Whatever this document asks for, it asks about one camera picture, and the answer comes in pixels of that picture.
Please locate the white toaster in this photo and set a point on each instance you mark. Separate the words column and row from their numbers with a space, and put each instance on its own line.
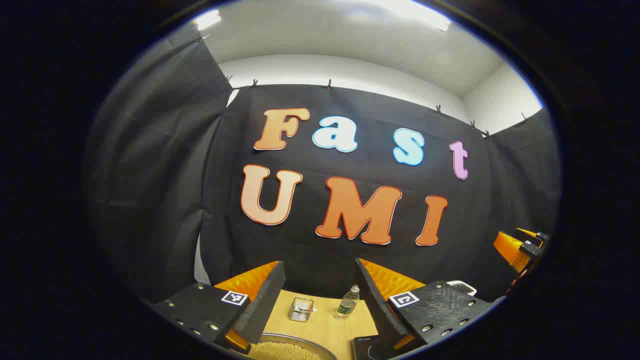
column 462, row 287

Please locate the pile of yellow soybeans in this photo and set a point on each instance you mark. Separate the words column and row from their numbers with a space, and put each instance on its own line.
column 280, row 352

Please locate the clear plastic water bottle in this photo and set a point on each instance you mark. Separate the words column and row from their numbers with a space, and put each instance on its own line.
column 347, row 302

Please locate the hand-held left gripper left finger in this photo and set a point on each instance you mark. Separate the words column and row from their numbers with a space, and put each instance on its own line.
column 265, row 305

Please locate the black induction cooktop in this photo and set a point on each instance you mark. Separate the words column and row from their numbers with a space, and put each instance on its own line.
column 365, row 347

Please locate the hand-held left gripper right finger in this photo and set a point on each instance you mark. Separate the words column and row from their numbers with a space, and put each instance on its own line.
column 380, row 310

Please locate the ceiling light strip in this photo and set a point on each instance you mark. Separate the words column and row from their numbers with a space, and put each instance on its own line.
column 207, row 20

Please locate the metal mesh basket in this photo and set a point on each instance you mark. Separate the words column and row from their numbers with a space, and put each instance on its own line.
column 300, row 310

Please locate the black backdrop cloth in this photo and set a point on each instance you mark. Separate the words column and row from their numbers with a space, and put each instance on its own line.
column 310, row 250

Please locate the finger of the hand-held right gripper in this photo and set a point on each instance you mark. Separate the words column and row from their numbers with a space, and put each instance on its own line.
column 507, row 247
column 530, row 232

